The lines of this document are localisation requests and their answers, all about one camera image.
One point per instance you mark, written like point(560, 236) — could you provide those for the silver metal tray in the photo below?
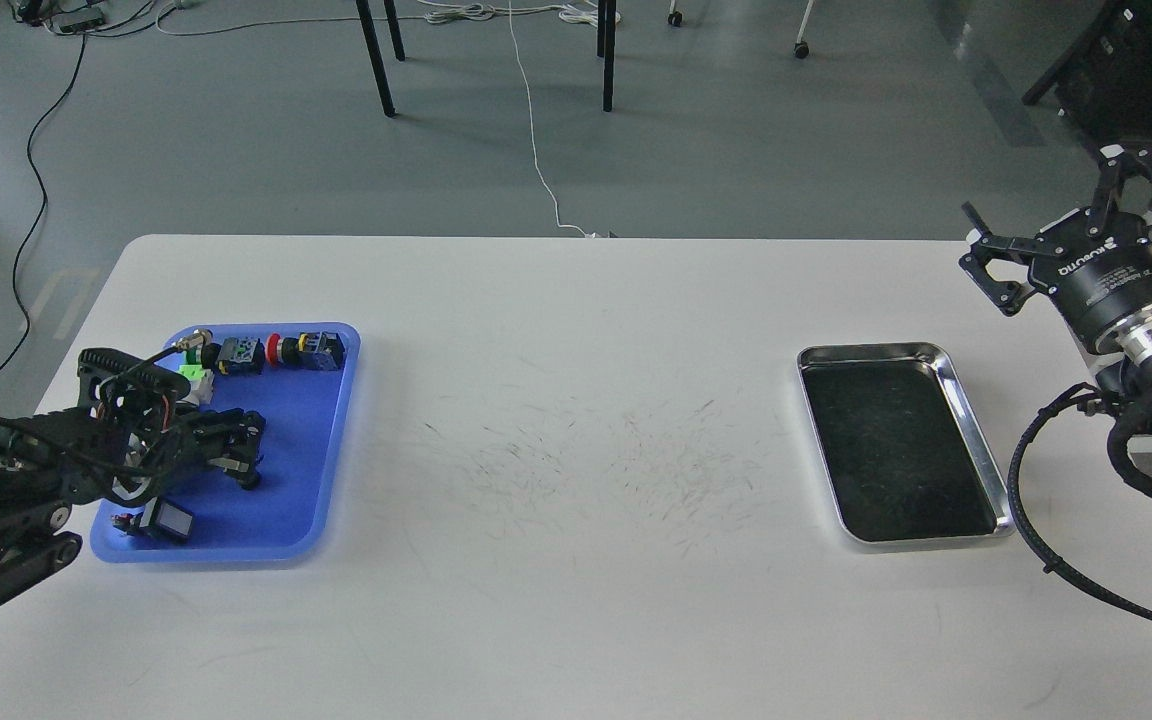
point(907, 465)

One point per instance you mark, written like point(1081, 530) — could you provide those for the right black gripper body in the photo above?
point(1099, 279)

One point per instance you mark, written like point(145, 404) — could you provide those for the black chair leg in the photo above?
point(606, 31)

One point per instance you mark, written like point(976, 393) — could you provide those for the light green white switch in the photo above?
point(201, 384)

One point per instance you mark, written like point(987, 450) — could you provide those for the green push button switch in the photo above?
point(234, 356)

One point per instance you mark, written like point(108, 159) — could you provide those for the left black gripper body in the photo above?
point(149, 453)

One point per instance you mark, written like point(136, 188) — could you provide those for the blue plastic tray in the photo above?
point(306, 412)

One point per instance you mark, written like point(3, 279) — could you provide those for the black square white button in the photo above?
point(160, 519)

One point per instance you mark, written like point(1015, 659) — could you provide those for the dark cabinet in corner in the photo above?
point(1103, 80)

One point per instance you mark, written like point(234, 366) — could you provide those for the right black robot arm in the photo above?
point(1000, 265)

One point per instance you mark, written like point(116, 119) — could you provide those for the black table leg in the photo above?
point(373, 47)

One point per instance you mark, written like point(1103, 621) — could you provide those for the red emergency stop button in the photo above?
point(321, 351)

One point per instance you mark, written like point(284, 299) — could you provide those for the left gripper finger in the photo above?
point(239, 462)
point(231, 427)

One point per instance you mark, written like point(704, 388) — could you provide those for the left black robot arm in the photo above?
point(53, 462)

